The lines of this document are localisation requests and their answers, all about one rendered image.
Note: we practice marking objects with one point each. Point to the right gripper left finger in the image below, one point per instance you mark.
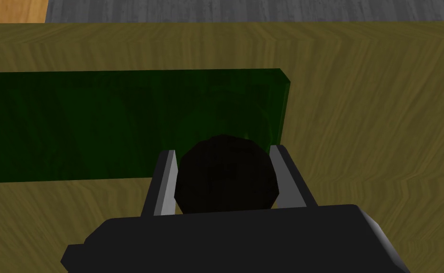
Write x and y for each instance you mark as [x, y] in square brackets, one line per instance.
[164, 185]

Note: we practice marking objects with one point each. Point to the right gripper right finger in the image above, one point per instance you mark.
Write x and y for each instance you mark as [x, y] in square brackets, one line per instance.
[290, 182]

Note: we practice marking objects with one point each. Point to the black round knob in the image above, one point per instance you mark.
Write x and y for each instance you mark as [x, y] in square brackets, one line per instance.
[225, 174]

